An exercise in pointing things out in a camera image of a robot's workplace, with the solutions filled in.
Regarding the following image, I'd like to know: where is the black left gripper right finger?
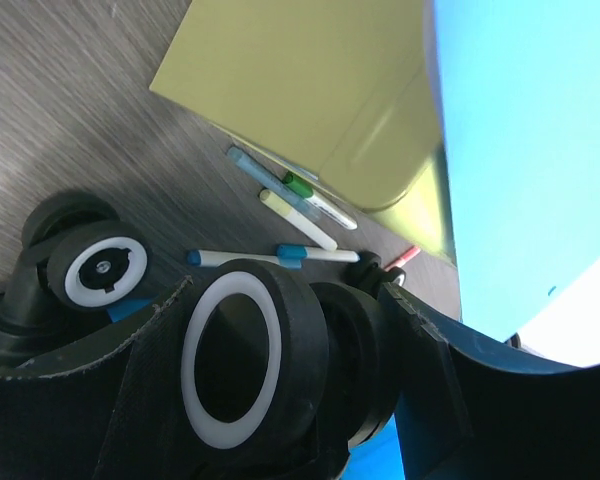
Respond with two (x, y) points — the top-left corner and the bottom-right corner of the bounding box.
(379, 284), (600, 479)

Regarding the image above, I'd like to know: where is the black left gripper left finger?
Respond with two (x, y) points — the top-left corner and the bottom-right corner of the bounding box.
(0, 277), (195, 479)

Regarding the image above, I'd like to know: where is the blue suitcase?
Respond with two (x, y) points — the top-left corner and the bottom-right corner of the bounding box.
(0, 192), (411, 480)

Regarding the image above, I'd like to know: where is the marker pen red cap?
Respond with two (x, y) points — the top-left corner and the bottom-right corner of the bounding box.
(384, 246), (421, 271)

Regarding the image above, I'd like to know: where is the marker pen blue cap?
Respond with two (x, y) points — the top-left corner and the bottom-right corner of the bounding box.
(186, 244), (360, 270)

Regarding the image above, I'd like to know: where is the marker pen green cap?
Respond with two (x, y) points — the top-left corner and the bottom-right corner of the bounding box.
(282, 171), (358, 230)

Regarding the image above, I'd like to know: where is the blue white flat box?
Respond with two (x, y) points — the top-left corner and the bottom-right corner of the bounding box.
(424, 1), (600, 367)

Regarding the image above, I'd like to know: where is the yellow-green drawer organizer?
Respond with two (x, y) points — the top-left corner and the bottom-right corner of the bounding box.
(150, 1), (456, 262)

